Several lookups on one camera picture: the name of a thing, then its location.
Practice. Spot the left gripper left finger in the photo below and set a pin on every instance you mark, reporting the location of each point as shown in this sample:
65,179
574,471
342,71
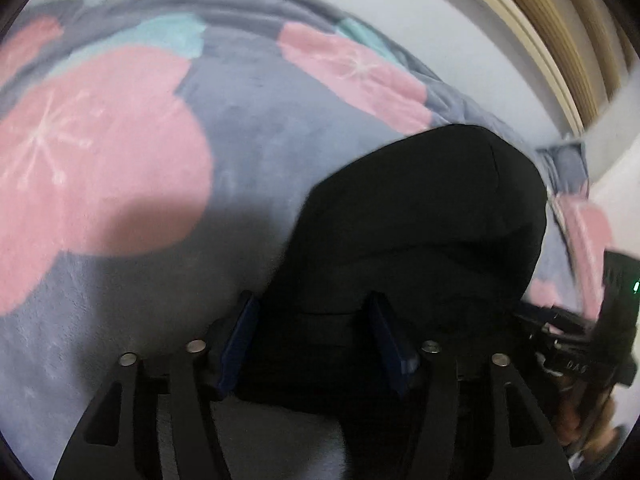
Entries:
152,418

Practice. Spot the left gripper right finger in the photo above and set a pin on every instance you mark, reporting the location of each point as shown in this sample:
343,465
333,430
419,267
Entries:
472,406

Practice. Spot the black hooded jacket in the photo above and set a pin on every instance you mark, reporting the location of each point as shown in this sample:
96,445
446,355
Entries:
442,225

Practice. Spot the person's right hand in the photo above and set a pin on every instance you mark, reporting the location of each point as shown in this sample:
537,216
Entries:
592,432

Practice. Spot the pink pillow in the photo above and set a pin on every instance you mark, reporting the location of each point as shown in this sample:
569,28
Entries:
588,235

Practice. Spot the grey floral bed blanket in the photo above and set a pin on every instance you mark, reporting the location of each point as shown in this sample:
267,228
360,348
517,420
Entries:
154,157

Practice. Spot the striped window blind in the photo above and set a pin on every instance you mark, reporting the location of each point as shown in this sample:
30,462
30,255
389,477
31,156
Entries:
579,47

